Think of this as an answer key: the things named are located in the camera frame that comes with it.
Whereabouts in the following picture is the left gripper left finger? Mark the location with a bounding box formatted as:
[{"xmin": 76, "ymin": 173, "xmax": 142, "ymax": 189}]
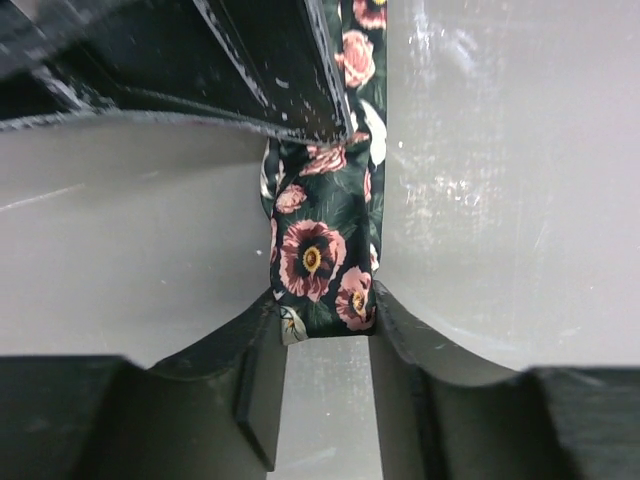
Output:
[{"xmin": 1, "ymin": 293, "xmax": 287, "ymax": 479}]

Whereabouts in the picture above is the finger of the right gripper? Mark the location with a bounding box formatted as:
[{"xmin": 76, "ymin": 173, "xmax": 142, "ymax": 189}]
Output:
[{"xmin": 1, "ymin": 1, "xmax": 353, "ymax": 144}]

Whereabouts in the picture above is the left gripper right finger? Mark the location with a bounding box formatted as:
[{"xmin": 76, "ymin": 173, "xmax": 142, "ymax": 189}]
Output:
[{"xmin": 369, "ymin": 283, "xmax": 639, "ymax": 479}]

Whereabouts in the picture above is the pink floral dark tie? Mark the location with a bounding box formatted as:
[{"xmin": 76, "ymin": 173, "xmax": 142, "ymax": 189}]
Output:
[{"xmin": 260, "ymin": 0, "xmax": 388, "ymax": 345}]

